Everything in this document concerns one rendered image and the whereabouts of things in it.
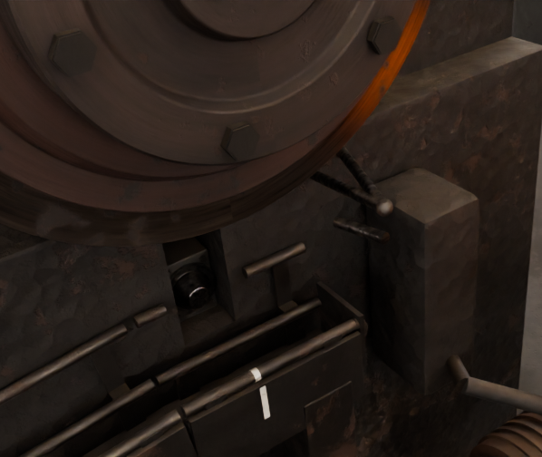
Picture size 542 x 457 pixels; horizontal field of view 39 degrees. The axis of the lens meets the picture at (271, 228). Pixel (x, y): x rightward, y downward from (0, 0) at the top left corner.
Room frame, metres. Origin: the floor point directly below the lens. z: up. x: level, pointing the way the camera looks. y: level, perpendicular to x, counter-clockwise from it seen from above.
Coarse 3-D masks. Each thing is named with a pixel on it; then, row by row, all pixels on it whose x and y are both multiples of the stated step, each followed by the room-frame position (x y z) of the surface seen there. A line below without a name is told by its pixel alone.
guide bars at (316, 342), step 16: (352, 320) 0.59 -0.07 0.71; (320, 336) 0.57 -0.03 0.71; (336, 336) 0.57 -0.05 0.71; (288, 352) 0.55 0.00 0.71; (304, 352) 0.55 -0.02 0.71; (256, 368) 0.53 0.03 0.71; (272, 368) 0.54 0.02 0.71; (224, 384) 0.52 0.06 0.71; (240, 384) 0.52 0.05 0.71; (192, 400) 0.51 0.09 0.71; (208, 400) 0.50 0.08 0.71; (224, 400) 0.51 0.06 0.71; (176, 416) 0.49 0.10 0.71; (144, 432) 0.48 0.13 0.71; (160, 432) 0.48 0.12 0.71; (112, 448) 0.47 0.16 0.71; (128, 448) 0.47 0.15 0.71
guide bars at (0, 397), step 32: (288, 256) 0.65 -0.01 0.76; (288, 288) 0.65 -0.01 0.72; (288, 320) 0.62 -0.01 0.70; (96, 352) 0.55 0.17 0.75; (224, 352) 0.58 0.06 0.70; (32, 384) 0.52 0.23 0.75; (160, 384) 0.55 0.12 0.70; (192, 384) 0.57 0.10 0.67; (96, 416) 0.52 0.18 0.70; (128, 416) 0.54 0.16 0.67; (32, 448) 0.50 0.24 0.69
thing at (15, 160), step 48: (0, 48) 0.43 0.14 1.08; (0, 96) 0.42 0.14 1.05; (48, 96) 0.44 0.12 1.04; (0, 144) 0.44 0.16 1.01; (48, 144) 0.44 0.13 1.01; (96, 144) 0.45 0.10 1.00; (48, 192) 0.45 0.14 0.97; (96, 192) 0.46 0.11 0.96; (144, 192) 0.48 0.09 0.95; (192, 192) 0.49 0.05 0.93; (240, 192) 0.51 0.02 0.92
